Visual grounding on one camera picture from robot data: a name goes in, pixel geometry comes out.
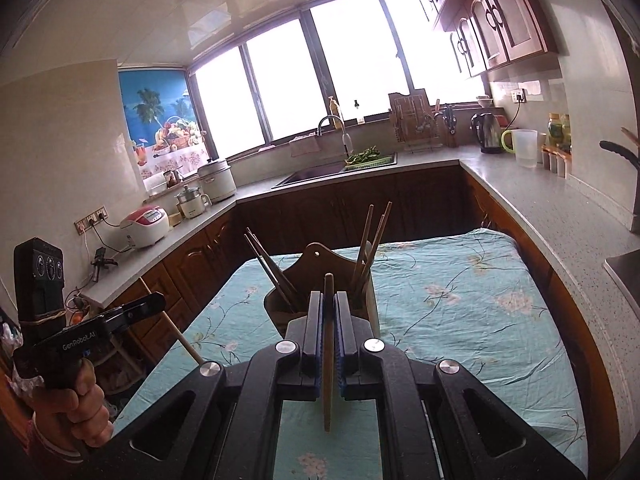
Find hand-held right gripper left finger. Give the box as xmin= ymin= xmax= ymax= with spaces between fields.
xmin=102 ymin=290 xmax=326 ymax=480

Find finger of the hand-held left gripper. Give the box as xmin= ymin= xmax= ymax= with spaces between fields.
xmin=102 ymin=291 xmax=167 ymax=334

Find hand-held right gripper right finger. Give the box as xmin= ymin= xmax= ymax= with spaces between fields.
xmin=334 ymin=290 xmax=586 ymax=480

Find wooden utensil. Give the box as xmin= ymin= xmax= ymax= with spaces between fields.
xmin=322 ymin=272 xmax=335 ymax=434

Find light wooden chopstick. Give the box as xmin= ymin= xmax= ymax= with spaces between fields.
xmin=364 ymin=201 xmax=393 ymax=282
xmin=351 ymin=204 xmax=375 ymax=287
xmin=138 ymin=277 xmax=205 ymax=366
xmin=357 ymin=214 xmax=386 ymax=287

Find wooden utensil holder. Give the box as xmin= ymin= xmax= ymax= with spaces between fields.
xmin=263 ymin=242 xmax=382 ymax=342

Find person's left forearm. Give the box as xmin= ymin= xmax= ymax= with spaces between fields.
xmin=0 ymin=407 xmax=87 ymax=467

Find person's left hand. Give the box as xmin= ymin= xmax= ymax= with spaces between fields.
xmin=30 ymin=360 xmax=109 ymax=449

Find small black device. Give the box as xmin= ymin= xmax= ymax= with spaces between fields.
xmin=91 ymin=247 xmax=119 ymax=282

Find pink and white rice cooker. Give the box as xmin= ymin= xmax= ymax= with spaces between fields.
xmin=118 ymin=204 xmax=174 ymax=250

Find dark wooden chopstick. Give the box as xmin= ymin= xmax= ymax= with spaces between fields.
xmin=243 ymin=233 xmax=297 ymax=312
xmin=247 ymin=232 xmax=301 ymax=311

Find floral teal tablecloth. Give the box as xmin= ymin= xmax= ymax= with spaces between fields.
xmin=112 ymin=227 xmax=589 ymax=480

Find small electric pot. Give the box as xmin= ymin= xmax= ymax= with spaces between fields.
xmin=173 ymin=184 xmax=214 ymax=219

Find wooden lower cabinets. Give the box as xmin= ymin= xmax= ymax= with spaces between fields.
xmin=80 ymin=164 xmax=621 ymax=461

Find wooden cabinets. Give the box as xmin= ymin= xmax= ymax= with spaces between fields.
xmin=80 ymin=164 xmax=621 ymax=461
xmin=399 ymin=0 xmax=562 ymax=79

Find kitchen sink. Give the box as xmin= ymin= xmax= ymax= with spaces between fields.
xmin=271 ymin=152 xmax=399 ymax=190

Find basket of green vegetables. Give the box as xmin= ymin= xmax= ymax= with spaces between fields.
xmin=344 ymin=145 xmax=394 ymax=167

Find dishcloth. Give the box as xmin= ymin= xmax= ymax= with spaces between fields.
xmin=288 ymin=134 xmax=322 ymax=157

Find chrome faucet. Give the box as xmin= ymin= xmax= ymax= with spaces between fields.
xmin=317 ymin=114 xmax=354 ymax=162

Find dish rack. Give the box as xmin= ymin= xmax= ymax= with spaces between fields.
xmin=388 ymin=90 xmax=447 ymax=154

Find knife block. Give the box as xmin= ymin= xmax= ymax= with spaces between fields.
xmin=442 ymin=103 xmax=460 ymax=149

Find electric kettle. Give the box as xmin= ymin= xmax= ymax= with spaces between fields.
xmin=469 ymin=111 xmax=506 ymax=155

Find kitchen window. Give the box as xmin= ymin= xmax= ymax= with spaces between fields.
xmin=189 ymin=0 xmax=495 ymax=155

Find rack of spice jars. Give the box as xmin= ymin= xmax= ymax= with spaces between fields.
xmin=539 ymin=144 xmax=574 ymax=179

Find stainless steel stove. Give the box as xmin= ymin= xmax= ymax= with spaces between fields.
xmin=602 ymin=249 xmax=640 ymax=312

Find row of condiment bottles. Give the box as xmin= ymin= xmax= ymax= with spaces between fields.
xmin=544 ymin=112 xmax=574 ymax=151

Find wooden upper cabinets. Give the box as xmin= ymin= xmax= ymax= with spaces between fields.
xmin=399 ymin=0 xmax=562 ymax=79

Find clear pitcher with green handle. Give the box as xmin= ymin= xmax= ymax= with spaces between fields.
xmin=501 ymin=128 xmax=540 ymax=169

